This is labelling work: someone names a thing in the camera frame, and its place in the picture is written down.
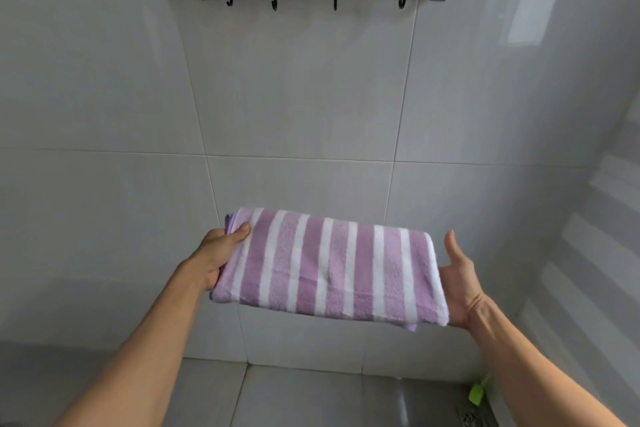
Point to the green plastic brush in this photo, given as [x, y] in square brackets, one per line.
[476, 392]

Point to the person's left thumb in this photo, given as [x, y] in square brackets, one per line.
[240, 233]

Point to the purple white striped towel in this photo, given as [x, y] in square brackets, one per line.
[335, 266]

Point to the person's right thumb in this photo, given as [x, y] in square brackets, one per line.
[452, 247]

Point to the metal floor drain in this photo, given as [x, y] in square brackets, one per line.
[470, 417]

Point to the person's left forearm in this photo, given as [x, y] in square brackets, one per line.
[132, 351]

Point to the person's right forearm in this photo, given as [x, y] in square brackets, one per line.
[537, 366]

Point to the person's right hand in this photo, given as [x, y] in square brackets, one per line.
[462, 286]

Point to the person's left hand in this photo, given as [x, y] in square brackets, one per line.
[214, 254]

